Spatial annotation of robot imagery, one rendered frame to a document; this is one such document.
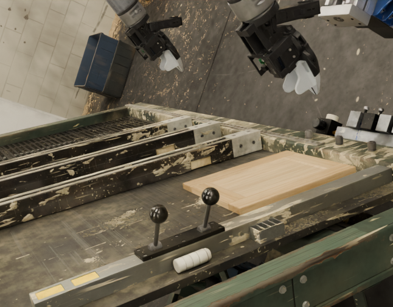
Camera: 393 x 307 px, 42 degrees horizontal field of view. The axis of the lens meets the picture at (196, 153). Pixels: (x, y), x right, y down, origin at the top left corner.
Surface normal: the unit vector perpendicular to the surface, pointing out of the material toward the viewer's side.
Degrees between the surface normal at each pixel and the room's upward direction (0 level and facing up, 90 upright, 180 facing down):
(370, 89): 0
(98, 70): 90
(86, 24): 90
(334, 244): 59
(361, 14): 90
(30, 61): 90
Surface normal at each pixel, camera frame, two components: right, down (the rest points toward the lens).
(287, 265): -0.15, -0.96
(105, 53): 0.51, 0.11
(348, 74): -0.81, -0.27
